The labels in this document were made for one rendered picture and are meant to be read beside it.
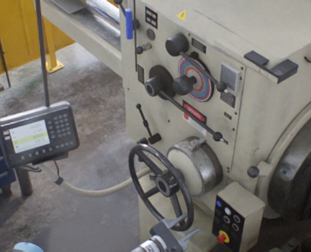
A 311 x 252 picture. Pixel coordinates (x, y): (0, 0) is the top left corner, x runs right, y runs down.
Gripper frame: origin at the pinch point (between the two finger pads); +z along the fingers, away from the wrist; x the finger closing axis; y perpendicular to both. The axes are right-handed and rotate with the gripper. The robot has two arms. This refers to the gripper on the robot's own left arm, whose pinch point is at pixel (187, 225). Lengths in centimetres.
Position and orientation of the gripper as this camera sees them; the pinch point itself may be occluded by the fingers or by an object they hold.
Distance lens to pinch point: 200.2
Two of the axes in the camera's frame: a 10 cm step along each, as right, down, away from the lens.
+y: 2.1, -5.2, -8.3
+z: 7.7, -4.3, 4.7
